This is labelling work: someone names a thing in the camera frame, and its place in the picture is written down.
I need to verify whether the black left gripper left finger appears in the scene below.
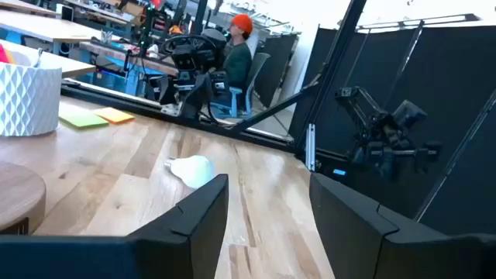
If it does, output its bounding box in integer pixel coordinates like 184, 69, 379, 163
127, 174, 230, 279

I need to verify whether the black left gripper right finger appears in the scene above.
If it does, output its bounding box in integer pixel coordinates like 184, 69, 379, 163
309, 172, 481, 279

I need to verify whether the white lightbulb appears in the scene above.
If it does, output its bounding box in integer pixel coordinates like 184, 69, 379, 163
163, 154, 217, 191

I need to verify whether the wooden lamp with black socket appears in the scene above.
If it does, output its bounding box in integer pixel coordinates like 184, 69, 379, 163
0, 161, 47, 236

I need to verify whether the grey office chair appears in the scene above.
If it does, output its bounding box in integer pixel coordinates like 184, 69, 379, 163
211, 52, 271, 119

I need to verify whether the green sticky note pad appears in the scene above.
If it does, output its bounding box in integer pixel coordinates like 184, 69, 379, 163
57, 110, 110, 129

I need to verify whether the person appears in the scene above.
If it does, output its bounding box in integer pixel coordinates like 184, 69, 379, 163
222, 13, 255, 91

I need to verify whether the large light wooden table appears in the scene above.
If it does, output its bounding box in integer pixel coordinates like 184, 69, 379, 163
0, 38, 97, 78

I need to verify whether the white textured pen cup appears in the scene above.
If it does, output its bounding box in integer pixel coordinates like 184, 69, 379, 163
0, 61, 64, 137

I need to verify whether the silver frame bracket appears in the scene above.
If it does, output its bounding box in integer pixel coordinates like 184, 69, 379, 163
305, 123, 317, 172

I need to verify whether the black aluminium table frame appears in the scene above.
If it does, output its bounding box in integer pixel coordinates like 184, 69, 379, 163
60, 0, 369, 156

